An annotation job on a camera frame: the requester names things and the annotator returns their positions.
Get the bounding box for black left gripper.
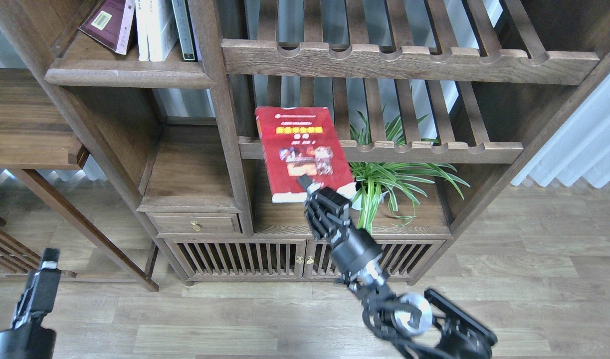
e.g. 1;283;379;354
0;248;61;359

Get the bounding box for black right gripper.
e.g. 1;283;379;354
296;175;385;285

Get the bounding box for red book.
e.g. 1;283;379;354
255;106;356;203

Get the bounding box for dark maroon book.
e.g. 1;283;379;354
79;0;135;55

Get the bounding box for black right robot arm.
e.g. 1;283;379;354
297;175;498;359

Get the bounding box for white plant pot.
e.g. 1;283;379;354
351;192;387;211

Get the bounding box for brass cabinet door knobs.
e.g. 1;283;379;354
295;255;315;264

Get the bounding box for green spider plant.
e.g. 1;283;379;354
347;105;471;235

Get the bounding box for brass drawer knob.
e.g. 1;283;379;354
190;220;202;232

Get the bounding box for dark wooden bookshelf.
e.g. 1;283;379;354
0;0;610;284

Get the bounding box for wooden side table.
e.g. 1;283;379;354
0;68;159;292

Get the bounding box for grey-green upright book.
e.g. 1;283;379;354
171;0;202;62

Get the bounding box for white upright book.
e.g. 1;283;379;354
144;0;179;62

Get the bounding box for white curtain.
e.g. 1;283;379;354
511;74;610;188

